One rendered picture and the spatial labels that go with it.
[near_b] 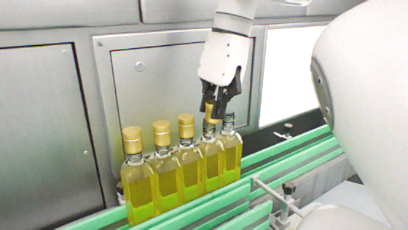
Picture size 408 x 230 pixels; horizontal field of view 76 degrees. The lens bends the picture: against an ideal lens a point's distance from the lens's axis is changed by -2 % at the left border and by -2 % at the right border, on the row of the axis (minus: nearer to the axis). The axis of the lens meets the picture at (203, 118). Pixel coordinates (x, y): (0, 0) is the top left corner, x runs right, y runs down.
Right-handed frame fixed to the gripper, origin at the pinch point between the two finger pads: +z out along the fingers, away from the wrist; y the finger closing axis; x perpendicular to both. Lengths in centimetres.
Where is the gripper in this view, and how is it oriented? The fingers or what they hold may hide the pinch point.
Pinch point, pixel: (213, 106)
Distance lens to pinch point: 55.8
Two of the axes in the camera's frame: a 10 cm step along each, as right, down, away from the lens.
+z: -2.1, 9.4, 2.8
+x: 8.2, 0.1, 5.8
